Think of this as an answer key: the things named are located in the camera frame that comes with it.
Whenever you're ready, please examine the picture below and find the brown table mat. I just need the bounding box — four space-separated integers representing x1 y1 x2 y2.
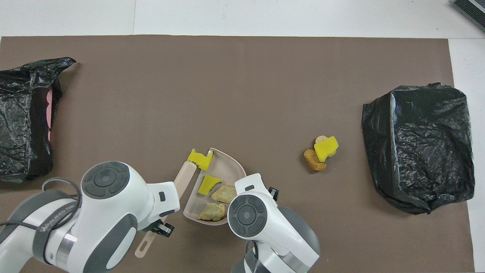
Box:
0 35 475 273

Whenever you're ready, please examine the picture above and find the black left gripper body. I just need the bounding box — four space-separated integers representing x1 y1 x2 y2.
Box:
141 218 175 237

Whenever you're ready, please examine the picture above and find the taut black trash bag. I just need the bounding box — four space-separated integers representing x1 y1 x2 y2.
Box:
361 82 475 215

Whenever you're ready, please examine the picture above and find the grey ribbed device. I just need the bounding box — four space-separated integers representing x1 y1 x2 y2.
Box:
452 0 485 33

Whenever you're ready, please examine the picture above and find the brown sponge piece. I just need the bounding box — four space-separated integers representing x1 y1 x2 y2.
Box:
304 149 327 171

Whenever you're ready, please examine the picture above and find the loose black trash bag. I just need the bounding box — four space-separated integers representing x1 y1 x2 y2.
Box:
0 57 77 185

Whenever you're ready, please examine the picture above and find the yellow sponge piece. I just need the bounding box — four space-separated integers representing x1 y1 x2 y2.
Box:
188 148 214 171
198 174 222 196
314 136 339 163

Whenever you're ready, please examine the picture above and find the beige hand brush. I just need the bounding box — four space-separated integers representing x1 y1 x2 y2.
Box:
135 158 197 259

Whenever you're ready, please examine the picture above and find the beige plastic dustpan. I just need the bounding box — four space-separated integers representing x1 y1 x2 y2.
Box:
183 147 247 227

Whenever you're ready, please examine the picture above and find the pink plastic bin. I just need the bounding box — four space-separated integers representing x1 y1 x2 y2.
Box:
45 86 54 141

